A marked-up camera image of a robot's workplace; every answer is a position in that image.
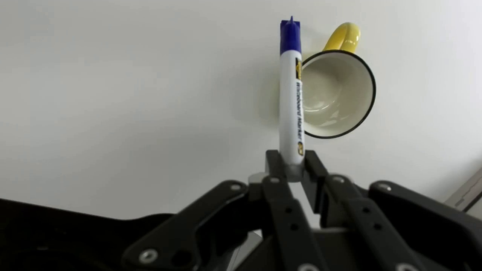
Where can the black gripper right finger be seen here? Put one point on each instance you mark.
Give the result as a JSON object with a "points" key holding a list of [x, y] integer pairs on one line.
{"points": [[361, 220]]}

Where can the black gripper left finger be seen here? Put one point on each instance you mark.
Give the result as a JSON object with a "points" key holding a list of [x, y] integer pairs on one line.
{"points": [[280, 216]]}

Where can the white marker with blue cap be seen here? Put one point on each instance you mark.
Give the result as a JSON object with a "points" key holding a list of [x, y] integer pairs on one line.
{"points": [[291, 100]]}

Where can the yellow enamel mug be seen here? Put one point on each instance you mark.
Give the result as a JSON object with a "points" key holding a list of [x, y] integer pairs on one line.
{"points": [[336, 91]]}

